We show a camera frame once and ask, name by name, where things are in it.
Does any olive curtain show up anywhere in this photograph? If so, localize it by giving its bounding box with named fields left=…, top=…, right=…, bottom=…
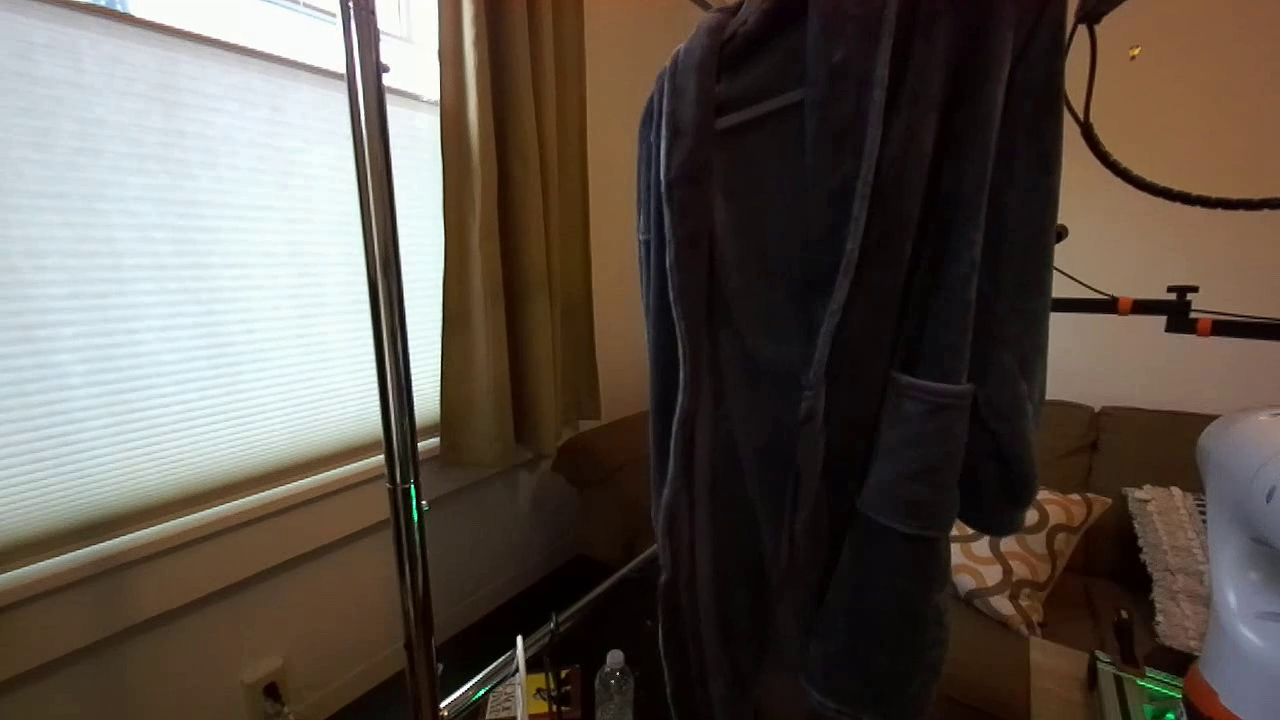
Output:
left=435, top=0, right=603, bottom=473

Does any brown couch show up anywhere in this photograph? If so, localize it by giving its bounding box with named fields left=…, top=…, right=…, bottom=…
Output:
left=549, top=395, right=1223, bottom=720

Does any metal clothes rack pole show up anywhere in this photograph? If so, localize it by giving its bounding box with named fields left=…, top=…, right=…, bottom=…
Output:
left=336, top=0, right=664, bottom=720

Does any clear water bottle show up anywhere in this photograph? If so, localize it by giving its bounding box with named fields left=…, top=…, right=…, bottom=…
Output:
left=592, top=644, right=642, bottom=720

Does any white knit blanket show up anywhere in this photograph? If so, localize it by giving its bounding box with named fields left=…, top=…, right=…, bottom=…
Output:
left=1120, top=480, right=1221, bottom=661

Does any black orange camera mount arm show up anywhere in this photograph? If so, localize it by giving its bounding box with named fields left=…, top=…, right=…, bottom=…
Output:
left=1047, top=279, right=1280, bottom=342

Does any gray robe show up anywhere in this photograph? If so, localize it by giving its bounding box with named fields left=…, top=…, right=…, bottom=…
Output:
left=633, top=0, right=1071, bottom=720

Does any thick black cable conduit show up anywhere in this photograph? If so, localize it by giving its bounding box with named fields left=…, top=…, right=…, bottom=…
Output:
left=1060, top=0, right=1280, bottom=216

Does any thin black cable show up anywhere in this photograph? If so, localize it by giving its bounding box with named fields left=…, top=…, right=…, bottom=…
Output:
left=1047, top=261, right=1280, bottom=326

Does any white window blind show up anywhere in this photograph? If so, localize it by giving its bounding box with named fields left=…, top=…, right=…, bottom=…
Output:
left=0, top=0, right=447, bottom=559

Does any brown white patterned pillow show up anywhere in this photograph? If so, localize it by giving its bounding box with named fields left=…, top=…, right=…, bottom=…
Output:
left=945, top=482, right=1120, bottom=644

